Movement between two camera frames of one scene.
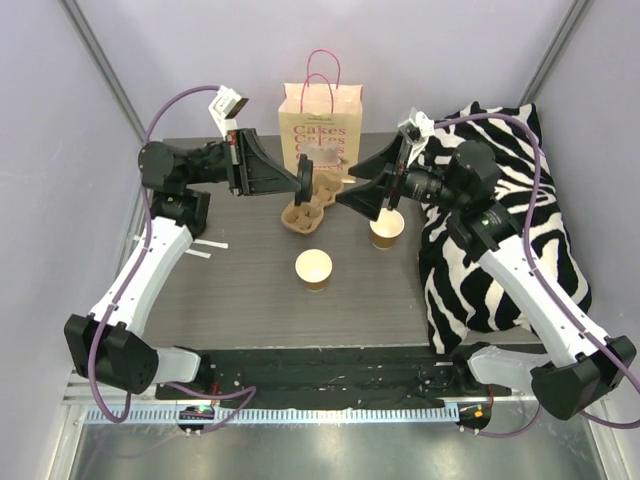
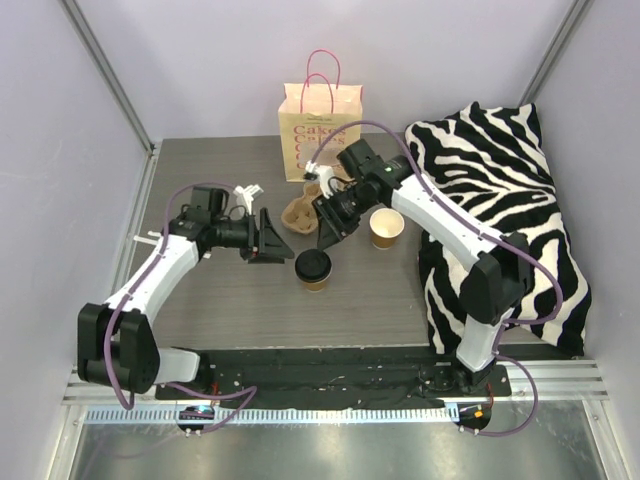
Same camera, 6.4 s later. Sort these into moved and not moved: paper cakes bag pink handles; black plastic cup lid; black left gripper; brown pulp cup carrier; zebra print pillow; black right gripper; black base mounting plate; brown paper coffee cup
Moved: black right gripper; black plastic cup lid; black left gripper
Not moved: brown paper coffee cup; paper cakes bag pink handles; brown pulp cup carrier; black base mounting plate; zebra print pillow
